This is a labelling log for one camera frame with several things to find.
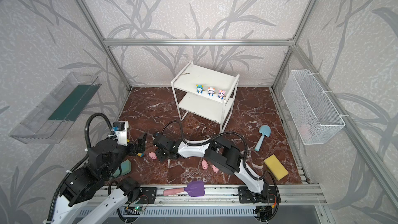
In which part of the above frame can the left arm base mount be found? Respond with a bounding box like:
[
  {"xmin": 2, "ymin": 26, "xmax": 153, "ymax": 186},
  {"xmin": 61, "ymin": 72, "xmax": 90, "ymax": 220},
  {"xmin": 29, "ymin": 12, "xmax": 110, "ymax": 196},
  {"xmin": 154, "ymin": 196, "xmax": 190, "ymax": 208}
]
[{"xmin": 117, "ymin": 177, "xmax": 157, "ymax": 204}]

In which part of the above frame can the pink pig toy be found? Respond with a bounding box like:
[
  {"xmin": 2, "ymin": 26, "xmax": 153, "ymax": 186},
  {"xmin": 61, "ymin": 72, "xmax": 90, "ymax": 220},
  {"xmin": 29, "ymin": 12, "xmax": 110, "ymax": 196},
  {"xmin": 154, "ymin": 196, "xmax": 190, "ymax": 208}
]
[
  {"xmin": 149, "ymin": 152, "xmax": 157, "ymax": 160},
  {"xmin": 212, "ymin": 165, "xmax": 219, "ymax": 173},
  {"xmin": 201, "ymin": 160, "xmax": 208, "ymax": 170}
]

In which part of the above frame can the green circuit board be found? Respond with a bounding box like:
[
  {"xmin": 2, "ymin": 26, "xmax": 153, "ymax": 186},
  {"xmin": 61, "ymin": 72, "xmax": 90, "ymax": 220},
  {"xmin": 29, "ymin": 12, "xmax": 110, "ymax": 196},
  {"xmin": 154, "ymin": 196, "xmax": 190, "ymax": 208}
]
[{"xmin": 125, "ymin": 206, "xmax": 147, "ymax": 214}]

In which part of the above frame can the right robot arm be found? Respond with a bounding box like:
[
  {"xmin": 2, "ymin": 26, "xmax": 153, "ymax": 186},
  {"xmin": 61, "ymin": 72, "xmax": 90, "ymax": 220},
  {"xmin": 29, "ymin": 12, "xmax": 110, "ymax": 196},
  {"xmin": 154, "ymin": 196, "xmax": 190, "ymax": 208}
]
[{"xmin": 153, "ymin": 120, "xmax": 280, "ymax": 206}]

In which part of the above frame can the light blue toy shovel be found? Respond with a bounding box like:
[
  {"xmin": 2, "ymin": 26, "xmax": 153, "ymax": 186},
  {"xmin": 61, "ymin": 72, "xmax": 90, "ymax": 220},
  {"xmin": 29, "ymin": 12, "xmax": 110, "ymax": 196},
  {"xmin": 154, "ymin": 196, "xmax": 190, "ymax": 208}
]
[{"xmin": 255, "ymin": 125, "xmax": 271, "ymax": 152}]

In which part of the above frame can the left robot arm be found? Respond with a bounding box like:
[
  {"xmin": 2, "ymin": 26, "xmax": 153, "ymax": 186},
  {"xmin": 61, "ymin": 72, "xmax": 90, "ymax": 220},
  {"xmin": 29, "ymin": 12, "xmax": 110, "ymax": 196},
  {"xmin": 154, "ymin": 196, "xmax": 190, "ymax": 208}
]
[{"xmin": 44, "ymin": 113, "xmax": 147, "ymax": 224}]

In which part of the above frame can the pink hooded Doraemon figure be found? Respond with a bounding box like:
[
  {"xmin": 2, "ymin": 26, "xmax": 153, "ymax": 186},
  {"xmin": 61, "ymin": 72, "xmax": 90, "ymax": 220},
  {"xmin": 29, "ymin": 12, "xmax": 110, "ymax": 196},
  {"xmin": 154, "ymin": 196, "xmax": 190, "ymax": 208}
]
[{"xmin": 218, "ymin": 89, "xmax": 226, "ymax": 101}]

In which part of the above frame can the clear plastic wall bin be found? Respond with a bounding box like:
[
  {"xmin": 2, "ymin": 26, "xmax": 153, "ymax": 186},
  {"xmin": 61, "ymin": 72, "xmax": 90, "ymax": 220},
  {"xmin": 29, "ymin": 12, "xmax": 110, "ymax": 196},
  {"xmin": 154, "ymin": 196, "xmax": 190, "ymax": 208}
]
[{"xmin": 9, "ymin": 72, "xmax": 101, "ymax": 144}]

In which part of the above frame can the blue green Doraemon figure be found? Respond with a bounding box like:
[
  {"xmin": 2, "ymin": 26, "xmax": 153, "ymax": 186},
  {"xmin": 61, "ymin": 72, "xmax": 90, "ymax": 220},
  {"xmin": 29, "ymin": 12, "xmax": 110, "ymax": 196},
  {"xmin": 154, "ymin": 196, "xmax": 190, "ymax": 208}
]
[{"xmin": 196, "ymin": 85, "xmax": 204, "ymax": 94}]

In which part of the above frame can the pink toy in basket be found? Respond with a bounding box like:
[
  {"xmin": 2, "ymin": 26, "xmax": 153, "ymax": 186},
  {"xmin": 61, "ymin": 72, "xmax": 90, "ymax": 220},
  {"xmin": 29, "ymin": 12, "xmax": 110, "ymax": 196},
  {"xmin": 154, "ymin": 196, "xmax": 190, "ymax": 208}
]
[{"xmin": 298, "ymin": 124, "xmax": 312, "ymax": 141}]

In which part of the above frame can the white wire mesh basket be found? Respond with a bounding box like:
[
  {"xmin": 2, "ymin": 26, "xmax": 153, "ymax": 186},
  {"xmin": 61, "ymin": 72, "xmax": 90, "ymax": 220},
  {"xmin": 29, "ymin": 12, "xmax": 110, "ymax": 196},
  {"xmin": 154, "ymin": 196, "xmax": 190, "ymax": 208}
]
[{"xmin": 282, "ymin": 69, "xmax": 346, "ymax": 145}]

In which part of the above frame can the white hooded Doraemon figure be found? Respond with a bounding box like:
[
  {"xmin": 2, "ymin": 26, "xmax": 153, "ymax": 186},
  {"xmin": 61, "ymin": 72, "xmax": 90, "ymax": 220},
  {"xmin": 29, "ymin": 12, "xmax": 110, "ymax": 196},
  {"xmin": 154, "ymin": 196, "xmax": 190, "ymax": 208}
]
[{"xmin": 207, "ymin": 87, "xmax": 216, "ymax": 97}]

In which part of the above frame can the purple toy spatula pink handle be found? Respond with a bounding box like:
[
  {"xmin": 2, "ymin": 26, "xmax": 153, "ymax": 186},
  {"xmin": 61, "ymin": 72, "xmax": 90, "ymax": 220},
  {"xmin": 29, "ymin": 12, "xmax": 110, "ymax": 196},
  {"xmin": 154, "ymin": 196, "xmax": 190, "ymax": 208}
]
[{"xmin": 163, "ymin": 180, "xmax": 205, "ymax": 197}]

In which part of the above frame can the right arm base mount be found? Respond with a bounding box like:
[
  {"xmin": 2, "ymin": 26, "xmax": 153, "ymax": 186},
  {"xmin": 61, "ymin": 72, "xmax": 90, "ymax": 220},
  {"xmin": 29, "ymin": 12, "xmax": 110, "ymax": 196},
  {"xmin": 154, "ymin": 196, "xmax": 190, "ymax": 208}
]
[{"xmin": 237, "ymin": 186, "xmax": 281, "ymax": 204}]

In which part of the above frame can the yellow sponge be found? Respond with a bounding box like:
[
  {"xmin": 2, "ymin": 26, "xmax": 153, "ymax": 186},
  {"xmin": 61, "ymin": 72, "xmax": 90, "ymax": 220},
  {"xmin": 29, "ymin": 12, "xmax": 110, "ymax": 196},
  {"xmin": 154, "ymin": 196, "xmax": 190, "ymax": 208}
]
[{"xmin": 264, "ymin": 155, "xmax": 289, "ymax": 180}]

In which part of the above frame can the white two-tier shelf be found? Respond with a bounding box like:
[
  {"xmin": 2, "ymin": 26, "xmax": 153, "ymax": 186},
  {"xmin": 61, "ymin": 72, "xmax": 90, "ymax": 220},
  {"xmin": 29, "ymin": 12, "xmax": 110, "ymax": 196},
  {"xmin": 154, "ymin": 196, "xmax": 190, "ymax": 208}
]
[{"xmin": 171, "ymin": 62, "xmax": 240, "ymax": 133}]

